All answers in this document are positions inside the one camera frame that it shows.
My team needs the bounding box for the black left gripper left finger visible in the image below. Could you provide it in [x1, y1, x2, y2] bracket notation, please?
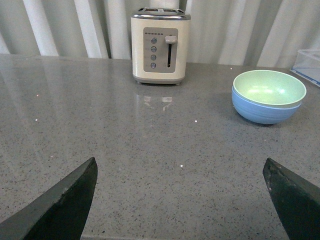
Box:
[0, 157, 98, 240]

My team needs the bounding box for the cream two-slot toaster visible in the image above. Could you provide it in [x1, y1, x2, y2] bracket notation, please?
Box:
[131, 7, 191, 85]

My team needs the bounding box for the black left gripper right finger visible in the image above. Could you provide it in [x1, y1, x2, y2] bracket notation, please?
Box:
[262, 158, 320, 240]

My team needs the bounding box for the clear plastic container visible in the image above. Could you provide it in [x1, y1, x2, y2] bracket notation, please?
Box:
[290, 49, 320, 87]

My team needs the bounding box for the blue bowl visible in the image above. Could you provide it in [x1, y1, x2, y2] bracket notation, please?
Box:
[231, 87, 302, 125]

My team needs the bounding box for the white pleated curtain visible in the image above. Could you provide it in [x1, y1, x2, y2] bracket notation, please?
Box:
[0, 0, 320, 68]

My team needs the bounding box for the green bowl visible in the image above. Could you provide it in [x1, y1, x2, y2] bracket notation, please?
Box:
[233, 70, 307, 108]

